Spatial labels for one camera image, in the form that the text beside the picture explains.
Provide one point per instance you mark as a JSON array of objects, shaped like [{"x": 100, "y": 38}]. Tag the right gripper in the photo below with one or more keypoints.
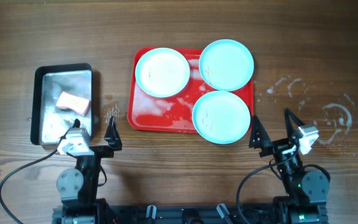
[{"x": 278, "y": 147}]

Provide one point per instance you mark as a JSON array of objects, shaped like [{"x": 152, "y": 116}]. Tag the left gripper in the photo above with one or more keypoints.
[{"x": 97, "y": 150}]

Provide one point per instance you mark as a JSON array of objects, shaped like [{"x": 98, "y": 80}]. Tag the pink sponge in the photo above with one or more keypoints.
[{"x": 75, "y": 103}]

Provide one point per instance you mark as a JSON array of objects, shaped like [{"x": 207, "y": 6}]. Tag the light blue plate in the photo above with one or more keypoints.
[
  {"x": 226, "y": 65},
  {"x": 162, "y": 72},
  {"x": 221, "y": 117}
]

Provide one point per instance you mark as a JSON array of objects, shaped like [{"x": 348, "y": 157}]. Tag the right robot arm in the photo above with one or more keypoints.
[{"x": 306, "y": 186}]

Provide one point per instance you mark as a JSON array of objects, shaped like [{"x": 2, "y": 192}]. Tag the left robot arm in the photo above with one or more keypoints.
[{"x": 78, "y": 186}]

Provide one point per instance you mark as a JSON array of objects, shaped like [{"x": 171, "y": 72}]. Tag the black foil-lined tray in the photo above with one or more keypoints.
[{"x": 49, "y": 123}]

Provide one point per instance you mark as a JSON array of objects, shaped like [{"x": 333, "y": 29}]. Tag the red plastic tray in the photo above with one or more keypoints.
[{"x": 172, "y": 114}]

